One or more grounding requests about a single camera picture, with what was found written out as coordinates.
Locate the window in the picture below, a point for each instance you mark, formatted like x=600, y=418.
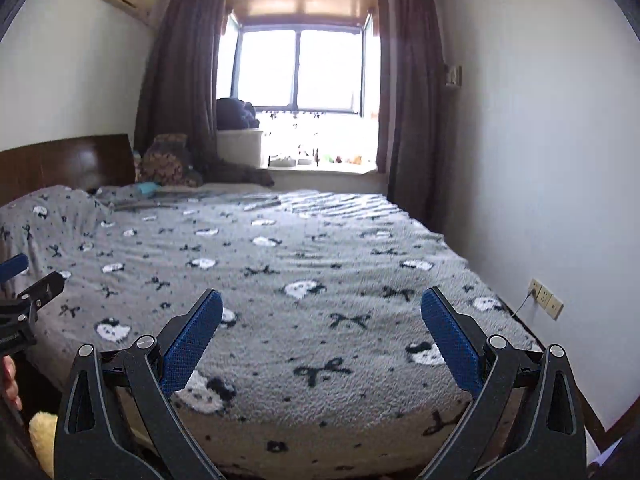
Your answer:
x=270, y=70

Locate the person's left hand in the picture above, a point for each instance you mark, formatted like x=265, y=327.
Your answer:
x=10, y=382

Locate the yellow fleece clothing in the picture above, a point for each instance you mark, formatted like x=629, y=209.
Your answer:
x=42, y=440

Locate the brown curtain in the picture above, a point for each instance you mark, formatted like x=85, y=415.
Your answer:
x=415, y=110
x=180, y=85

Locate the dark wooden headboard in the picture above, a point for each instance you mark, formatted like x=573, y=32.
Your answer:
x=60, y=165

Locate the beige wall outlet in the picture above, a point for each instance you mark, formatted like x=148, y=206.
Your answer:
x=550, y=302

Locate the row of small windowsill items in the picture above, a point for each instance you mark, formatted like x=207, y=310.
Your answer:
x=285, y=161

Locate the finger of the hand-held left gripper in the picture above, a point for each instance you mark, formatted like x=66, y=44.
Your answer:
x=45, y=287
x=14, y=266

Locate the brown patterned cushion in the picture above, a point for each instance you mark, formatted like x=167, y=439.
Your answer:
x=167, y=160

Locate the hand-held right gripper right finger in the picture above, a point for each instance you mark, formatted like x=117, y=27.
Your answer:
x=450, y=340

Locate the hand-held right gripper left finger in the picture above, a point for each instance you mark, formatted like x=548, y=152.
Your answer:
x=192, y=340

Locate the small blue object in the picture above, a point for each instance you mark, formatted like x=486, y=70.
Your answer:
x=147, y=189

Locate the dark blue clothing pile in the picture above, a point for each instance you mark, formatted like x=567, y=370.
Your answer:
x=235, y=112

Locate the grey printed blanket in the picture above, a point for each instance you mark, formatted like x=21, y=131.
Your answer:
x=300, y=260

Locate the white storage box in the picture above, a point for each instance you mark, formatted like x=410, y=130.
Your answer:
x=240, y=147

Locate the small wall panel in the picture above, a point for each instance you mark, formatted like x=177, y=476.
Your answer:
x=454, y=76

